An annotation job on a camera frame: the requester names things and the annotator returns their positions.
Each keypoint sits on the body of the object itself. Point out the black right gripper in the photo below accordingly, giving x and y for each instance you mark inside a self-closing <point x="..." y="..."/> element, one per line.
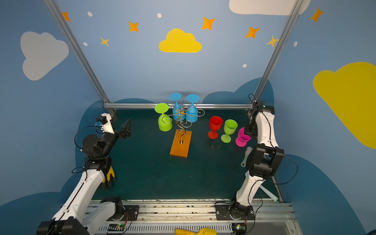
<point x="250" y="129"/>

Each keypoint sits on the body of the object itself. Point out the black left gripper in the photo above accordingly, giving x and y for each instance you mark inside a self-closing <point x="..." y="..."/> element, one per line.
<point x="120" y="133"/>

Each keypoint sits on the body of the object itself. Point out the pink wine glass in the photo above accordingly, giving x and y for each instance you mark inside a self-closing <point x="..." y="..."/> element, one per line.
<point x="242" y="139"/>

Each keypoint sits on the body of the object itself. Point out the green wine glass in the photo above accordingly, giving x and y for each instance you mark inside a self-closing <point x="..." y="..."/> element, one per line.
<point x="230" y="127"/>
<point x="164" y="121"/>

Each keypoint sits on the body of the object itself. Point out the red wine glass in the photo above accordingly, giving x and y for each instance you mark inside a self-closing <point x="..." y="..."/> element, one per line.
<point x="215" y="125"/>

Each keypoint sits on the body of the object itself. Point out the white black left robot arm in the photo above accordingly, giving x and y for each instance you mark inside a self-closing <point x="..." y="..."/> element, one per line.
<point x="98" y="170"/>

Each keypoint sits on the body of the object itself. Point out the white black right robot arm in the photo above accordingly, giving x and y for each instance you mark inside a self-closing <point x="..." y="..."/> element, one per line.
<point x="262" y="162"/>

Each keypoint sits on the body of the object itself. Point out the left blue wine glass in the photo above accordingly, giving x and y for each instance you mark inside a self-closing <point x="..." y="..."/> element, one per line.
<point x="178" y="112"/>

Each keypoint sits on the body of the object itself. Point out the blue wine glass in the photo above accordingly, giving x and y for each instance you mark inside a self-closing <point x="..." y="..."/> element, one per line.
<point x="192" y="111"/>
<point x="178" y="112"/>

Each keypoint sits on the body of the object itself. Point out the right blue wine glass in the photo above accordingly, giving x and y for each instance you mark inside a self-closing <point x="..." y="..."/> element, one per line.
<point x="192" y="111"/>

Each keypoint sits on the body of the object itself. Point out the orange wooden rack base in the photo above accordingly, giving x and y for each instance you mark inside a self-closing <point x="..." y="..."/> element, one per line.
<point x="181" y="144"/>

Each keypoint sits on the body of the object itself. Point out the white dish brush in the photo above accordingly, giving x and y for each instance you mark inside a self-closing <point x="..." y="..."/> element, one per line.
<point x="247" y="153"/>

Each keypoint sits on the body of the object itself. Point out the yellow black work glove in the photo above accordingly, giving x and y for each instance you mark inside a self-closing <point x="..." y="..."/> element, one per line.
<point x="109" y="179"/>

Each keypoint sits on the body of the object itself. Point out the light blue scoop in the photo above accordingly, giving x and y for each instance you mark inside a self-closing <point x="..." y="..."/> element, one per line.
<point x="269" y="194"/>

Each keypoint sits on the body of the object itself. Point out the aluminium front base rails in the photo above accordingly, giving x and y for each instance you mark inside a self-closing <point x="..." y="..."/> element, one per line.
<point x="163" y="217"/>

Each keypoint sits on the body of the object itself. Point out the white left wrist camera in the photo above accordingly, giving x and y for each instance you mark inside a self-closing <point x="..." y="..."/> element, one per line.
<point x="104" y="122"/>

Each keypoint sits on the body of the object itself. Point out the gold wire glass rack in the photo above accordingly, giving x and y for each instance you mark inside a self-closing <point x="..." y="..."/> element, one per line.
<point x="186" y="124"/>

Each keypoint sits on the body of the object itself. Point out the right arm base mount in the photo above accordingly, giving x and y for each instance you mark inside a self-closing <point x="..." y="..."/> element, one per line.
<point x="231" y="210"/>

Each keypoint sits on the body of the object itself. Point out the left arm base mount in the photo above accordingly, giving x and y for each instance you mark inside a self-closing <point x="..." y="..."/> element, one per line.
<point x="123" y="212"/>

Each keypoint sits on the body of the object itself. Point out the aluminium right corner post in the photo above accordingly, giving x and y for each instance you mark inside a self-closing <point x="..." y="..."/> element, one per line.
<point x="278" y="49"/>

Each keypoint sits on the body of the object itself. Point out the aluminium corner post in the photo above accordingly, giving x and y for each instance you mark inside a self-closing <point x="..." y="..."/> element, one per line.
<point x="68" y="33"/>
<point x="278" y="49"/>

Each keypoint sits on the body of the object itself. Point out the aluminium left corner post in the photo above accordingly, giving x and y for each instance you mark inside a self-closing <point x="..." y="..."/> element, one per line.
<point x="68" y="33"/>

